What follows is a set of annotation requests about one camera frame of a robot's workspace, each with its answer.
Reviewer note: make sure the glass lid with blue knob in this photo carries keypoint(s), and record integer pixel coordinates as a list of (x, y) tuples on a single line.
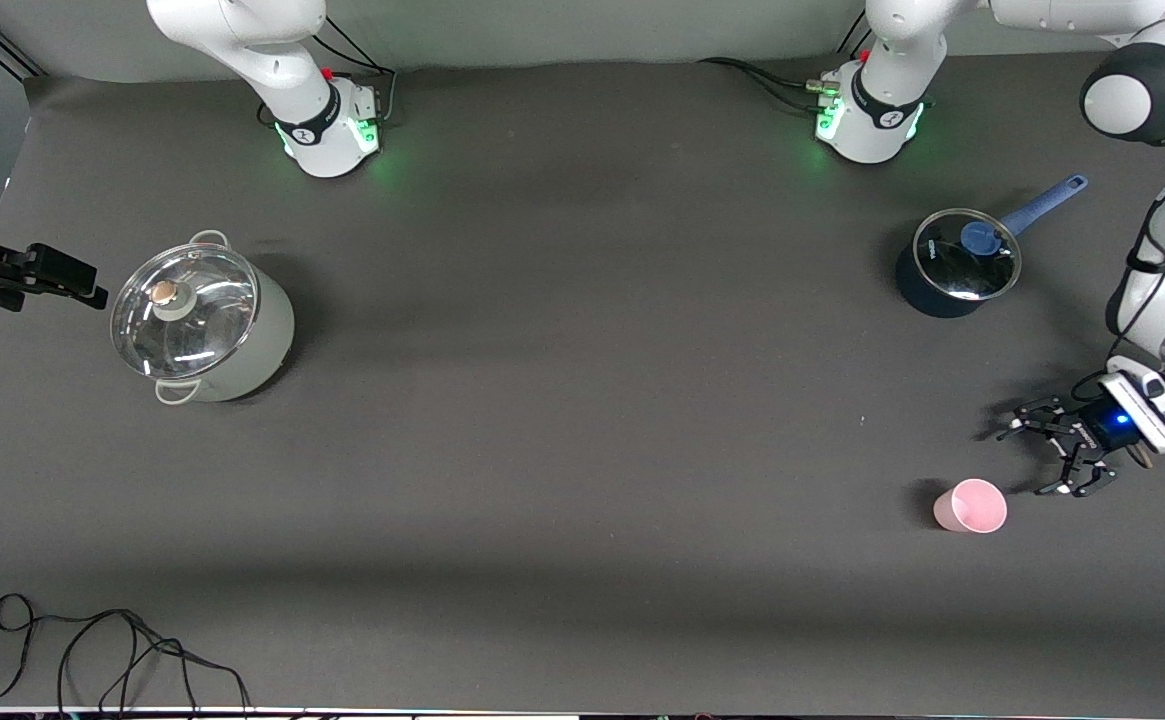
[(952, 265)]

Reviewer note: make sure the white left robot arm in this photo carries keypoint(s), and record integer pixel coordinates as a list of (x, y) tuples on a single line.
[(887, 40)]

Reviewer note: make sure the dark blue saucepan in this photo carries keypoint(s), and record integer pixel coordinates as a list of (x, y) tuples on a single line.
[(927, 295)]

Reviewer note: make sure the pink plastic cup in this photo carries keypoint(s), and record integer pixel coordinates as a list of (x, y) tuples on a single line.
[(972, 508)]

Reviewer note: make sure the black diagonal rail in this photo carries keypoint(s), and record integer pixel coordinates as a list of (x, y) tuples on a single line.
[(2, 45)]

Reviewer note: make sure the glass lid with brown knob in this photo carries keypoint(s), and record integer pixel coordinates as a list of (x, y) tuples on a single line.
[(192, 320)]

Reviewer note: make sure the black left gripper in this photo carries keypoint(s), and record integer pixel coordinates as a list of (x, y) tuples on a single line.
[(1099, 431)]

